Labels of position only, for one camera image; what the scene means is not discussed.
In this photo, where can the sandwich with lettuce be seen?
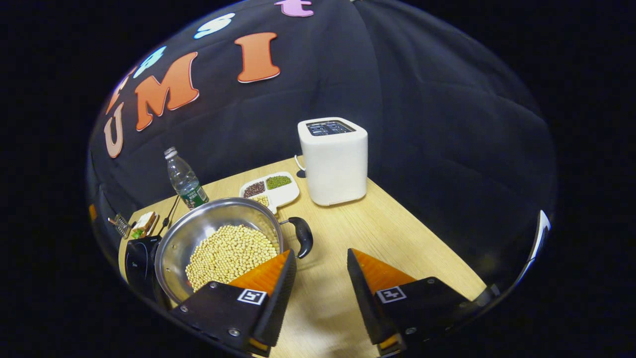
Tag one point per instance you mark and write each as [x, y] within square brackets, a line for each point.
[145, 222]

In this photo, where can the pile of green mung beans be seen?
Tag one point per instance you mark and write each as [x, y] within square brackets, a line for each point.
[278, 182]

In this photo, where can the clear plastic water bottle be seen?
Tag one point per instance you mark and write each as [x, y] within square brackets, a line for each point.
[186, 184]

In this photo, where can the black induction cooktop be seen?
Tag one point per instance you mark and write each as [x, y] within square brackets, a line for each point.
[139, 263]

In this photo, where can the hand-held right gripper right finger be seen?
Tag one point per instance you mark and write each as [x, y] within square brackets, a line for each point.
[362, 298]

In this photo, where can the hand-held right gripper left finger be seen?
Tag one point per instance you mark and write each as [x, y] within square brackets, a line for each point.
[280, 298]

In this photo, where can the stainless steel pot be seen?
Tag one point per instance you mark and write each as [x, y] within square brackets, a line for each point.
[208, 221]

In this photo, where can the white divided plate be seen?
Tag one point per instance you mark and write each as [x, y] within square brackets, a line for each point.
[285, 196]

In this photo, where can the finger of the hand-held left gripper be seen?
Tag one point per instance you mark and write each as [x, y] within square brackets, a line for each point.
[92, 212]

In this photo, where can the pile of dark red beans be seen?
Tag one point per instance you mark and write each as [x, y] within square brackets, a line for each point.
[254, 189]

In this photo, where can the metal mesh holder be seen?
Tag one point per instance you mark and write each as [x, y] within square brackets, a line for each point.
[121, 226]

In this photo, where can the pile of soybeans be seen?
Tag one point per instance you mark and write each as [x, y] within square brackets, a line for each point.
[223, 253]

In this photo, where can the white toaster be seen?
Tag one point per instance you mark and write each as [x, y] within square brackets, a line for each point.
[333, 164]

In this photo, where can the small pile of yellow beans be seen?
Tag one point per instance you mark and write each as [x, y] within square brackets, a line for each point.
[262, 200]

